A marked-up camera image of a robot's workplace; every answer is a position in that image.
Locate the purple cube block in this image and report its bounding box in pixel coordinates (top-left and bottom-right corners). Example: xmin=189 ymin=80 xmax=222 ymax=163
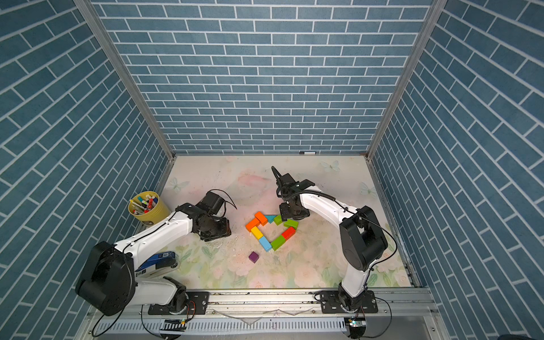
xmin=248 ymin=252 xmax=259 ymax=264

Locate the green block front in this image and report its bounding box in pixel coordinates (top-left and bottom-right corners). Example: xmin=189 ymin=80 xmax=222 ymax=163
xmin=271 ymin=235 xmax=286 ymax=251

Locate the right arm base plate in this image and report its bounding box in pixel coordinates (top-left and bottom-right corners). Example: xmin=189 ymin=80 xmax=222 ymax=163
xmin=314 ymin=290 xmax=378 ymax=314

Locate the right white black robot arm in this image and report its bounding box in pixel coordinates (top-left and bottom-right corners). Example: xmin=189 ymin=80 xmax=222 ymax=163
xmin=271 ymin=167 xmax=388 ymax=312

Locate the yellow pen cup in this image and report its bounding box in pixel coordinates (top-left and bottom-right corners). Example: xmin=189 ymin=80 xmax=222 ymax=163
xmin=127 ymin=191 xmax=171 ymax=227

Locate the aluminium front rail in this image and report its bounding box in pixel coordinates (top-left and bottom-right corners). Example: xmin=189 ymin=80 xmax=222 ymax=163
xmin=75 ymin=288 xmax=448 ymax=339

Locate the blue black stapler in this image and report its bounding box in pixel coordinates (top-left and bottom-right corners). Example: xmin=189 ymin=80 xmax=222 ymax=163
xmin=135 ymin=252 xmax=179 ymax=280

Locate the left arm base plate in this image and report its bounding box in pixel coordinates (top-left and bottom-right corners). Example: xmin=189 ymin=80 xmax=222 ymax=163
xmin=147 ymin=291 xmax=210 ymax=317

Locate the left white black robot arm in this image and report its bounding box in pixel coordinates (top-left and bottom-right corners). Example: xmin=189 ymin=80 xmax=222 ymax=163
xmin=75 ymin=191 xmax=234 ymax=316

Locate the green block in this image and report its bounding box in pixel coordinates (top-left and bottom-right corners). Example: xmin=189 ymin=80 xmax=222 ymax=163
xmin=283 ymin=219 xmax=299 ymax=229
xmin=271 ymin=235 xmax=286 ymax=251
xmin=273 ymin=215 xmax=283 ymax=225

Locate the light blue block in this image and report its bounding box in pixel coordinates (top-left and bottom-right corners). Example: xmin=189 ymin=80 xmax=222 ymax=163
xmin=259 ymin=236 xmax=272 ymax=252

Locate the yellow block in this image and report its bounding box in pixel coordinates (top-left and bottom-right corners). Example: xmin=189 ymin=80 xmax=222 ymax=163
xmin=250 ymin=227 xmax=264 ymax=240

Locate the orange block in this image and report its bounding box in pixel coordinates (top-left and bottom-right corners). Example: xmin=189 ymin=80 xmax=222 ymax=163
xmin=254 ymin=212 xmax=269 ymax=225
xmin=246 ymin=218 xmax=261 ymax=232

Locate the red block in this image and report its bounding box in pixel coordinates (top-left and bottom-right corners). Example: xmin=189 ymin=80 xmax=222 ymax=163
xmin=281 ymin=227 xmax=296 ymax=241

